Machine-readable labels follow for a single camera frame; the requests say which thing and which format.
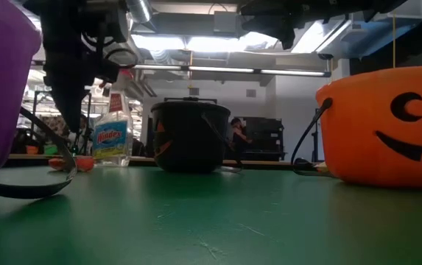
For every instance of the yellow Sour Patch candy pack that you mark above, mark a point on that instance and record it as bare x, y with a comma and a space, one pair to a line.
321, 168

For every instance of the orange pumpkin face bucket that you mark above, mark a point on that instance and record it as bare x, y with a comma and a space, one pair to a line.
387, 147

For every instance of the black cabinet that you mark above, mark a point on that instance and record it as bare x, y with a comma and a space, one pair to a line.
266, 138

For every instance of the person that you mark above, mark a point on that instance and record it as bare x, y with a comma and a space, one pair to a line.
238, 136
73, 140

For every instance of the silver ventilation duct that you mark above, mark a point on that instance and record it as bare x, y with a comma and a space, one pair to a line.
138, 9

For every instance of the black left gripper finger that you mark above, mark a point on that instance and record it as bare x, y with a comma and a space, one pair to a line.
71, 112

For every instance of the candy packets beside purple bucket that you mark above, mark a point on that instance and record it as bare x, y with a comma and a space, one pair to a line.
84, 163

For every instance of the black pumpkin face bucket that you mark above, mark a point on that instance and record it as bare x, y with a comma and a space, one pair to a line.
190, 136

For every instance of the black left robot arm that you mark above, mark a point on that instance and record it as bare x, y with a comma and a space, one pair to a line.
23, 141

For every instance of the Windex spray bottle red trigger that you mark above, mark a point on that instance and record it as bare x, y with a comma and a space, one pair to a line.
113, 140

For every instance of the red KitKat candy pack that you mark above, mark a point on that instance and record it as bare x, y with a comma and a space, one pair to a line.
56, 164

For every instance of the long ceiling light bar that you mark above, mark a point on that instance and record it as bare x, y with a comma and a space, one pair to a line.
232, 70

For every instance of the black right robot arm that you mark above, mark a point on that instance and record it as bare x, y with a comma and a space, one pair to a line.
288, 14

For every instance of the green table mat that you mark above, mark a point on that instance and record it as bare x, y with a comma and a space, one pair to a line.
159, 221

